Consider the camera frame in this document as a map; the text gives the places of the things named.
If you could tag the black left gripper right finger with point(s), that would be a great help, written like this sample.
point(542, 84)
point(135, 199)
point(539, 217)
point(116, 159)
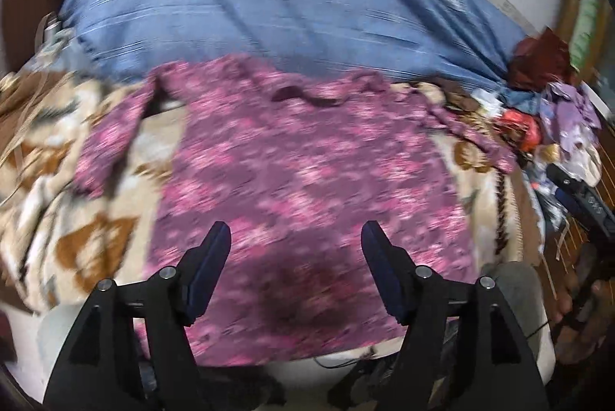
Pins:
point(392, 270)

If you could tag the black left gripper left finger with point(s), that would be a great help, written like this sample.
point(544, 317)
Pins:
point(199, 272)

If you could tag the purple floral garment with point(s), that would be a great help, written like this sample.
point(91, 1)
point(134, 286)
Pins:
point(295, 167)

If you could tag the lilac clothes pile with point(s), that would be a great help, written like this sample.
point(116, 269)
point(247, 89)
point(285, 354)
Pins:
point(570, 122)

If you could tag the right hand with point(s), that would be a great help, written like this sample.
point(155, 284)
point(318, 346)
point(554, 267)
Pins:
point(584, 333)

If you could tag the red plastic packet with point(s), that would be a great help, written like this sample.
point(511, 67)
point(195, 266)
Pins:
point(520, 130)

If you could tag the beige leaf pattern blanket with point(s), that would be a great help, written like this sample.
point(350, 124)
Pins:
point(56, 245)

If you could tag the dark red cloth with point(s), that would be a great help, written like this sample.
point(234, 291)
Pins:
point(539, 61)

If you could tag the blue striped bed sheet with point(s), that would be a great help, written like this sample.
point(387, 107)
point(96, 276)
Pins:
point(466, 40)

